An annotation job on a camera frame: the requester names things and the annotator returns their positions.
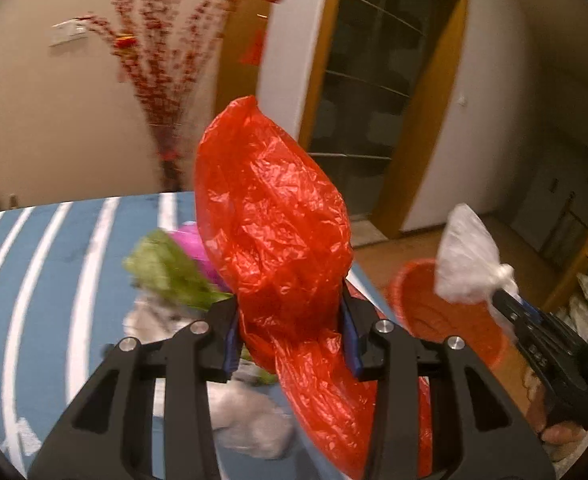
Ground crumpled white plastic bag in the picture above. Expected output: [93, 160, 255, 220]
[208, 355, 295, 461]
[124, 294, 209, 342]

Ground clear plastic bag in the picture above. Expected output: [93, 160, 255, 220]
[435, 203, 517, 306]

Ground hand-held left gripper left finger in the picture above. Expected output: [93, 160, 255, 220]
[28, 297, 242, 480]

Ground glass panel door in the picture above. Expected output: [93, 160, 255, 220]
[306, 0, 437, 221]

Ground red plastic bag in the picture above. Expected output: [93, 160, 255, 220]
[194, 95, 432, 480]

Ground green plastic bag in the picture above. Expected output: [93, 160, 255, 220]
[124, 230, 231, 311]

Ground red plastic basin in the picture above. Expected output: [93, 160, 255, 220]
[386, 258, 509, 368]

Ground tall floor vase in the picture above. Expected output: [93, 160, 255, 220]
[151, 120, 191, 194]

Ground magenta plastic bag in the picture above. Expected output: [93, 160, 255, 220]
[169, 224, 219, 283]

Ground white wall plate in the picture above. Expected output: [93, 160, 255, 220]
[48, 19, 88, 47]

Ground red hanging knot ornament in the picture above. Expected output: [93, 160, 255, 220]
[238, 0, 285, 67]

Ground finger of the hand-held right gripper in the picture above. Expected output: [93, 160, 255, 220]
[514, 295, 542, 322]
[491, 287, 527, 333]

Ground person's right hand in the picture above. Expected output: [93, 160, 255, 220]
[524, 362, 588, 461]

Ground blue white-striped tablecloth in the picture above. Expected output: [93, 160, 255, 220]
[0, 191, 389, 480]

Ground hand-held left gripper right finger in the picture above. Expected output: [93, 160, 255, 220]
[339, 282, 557, 480]

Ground wooden wall pillar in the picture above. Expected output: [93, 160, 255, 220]
[216, 0, 281, 111]

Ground grey cabinet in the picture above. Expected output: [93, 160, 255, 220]
[511, 150, 588, 261]

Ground wooden door frame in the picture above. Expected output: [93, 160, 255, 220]
[299, 0, 470, 241]

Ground red berry branches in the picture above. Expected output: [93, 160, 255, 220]
[81, 0, 285, 157]

